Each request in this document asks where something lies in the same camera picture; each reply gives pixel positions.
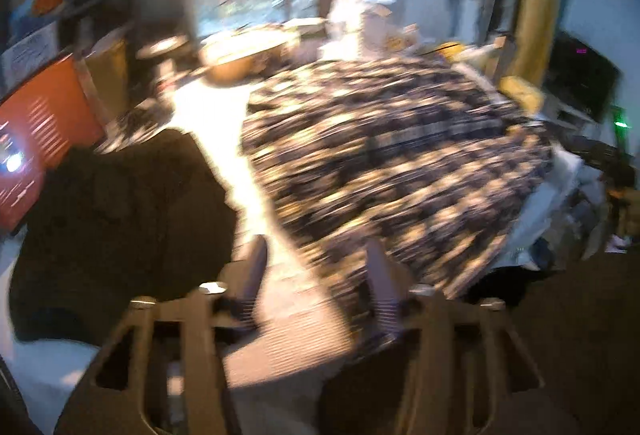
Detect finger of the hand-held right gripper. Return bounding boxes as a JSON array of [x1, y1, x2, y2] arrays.
[[565, 139, 626, 172]]

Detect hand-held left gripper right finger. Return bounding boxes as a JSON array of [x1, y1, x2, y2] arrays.
[[366, 240, 545, 435]]

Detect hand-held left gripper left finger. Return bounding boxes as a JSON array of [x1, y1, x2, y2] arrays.
[[55, 235, 269, 435]]

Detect plaid flannel shirt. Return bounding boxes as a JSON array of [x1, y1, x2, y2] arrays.
[[240, 58, 556, 356]]

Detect white crumpled cloth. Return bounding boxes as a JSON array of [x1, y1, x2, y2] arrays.
[[500, 148, 606, 268]]

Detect black box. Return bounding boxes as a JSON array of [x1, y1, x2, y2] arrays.
[[544, 32, 625, 122]]

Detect yellow cushion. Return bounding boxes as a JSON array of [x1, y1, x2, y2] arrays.
[[500, 75, 545, 112]]

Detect white textured table cover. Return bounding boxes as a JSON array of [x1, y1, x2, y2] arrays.
[[165, 75, 351, 331]]

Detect black cloth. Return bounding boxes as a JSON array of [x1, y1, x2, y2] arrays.
[[10, 128, 242, 346]]

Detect yellow pot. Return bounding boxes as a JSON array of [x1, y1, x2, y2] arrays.
[[199, 29, 297, 87]]

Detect orange display screen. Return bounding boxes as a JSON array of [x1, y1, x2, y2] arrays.
[[0, 52, 107, 236]]

